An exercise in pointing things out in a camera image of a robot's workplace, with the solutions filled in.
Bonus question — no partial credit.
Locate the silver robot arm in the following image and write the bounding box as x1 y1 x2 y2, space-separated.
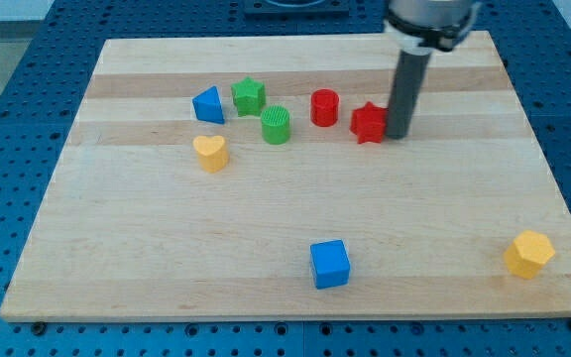
385 0 481 56

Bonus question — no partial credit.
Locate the yellow heart block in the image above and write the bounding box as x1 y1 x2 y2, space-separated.
192 135 229 174

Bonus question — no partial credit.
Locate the blue cube block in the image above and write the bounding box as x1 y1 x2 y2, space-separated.
310 240 351 290

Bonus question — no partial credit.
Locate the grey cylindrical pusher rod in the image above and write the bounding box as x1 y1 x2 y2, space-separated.
386 51 431 140

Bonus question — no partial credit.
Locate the wooden board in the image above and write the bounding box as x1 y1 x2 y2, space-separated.
0 31 571 322

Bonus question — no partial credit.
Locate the yellow hexagon block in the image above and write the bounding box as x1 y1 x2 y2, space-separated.
503 230 556 280

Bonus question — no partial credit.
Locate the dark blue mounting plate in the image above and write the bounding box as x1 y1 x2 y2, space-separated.
242 0 350 17

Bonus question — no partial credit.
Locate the blue triangle block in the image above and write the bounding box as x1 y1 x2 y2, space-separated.
192 86 225 124

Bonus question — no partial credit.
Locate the green star block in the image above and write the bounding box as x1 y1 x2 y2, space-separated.
231 76 266 116

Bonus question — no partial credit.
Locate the red cylinder block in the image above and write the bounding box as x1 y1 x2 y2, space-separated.
310 88 340 127

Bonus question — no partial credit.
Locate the green cylinder block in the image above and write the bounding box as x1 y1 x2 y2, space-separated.
260 105 290 145

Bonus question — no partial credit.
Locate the red star block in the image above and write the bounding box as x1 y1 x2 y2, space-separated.
350 101 387 144

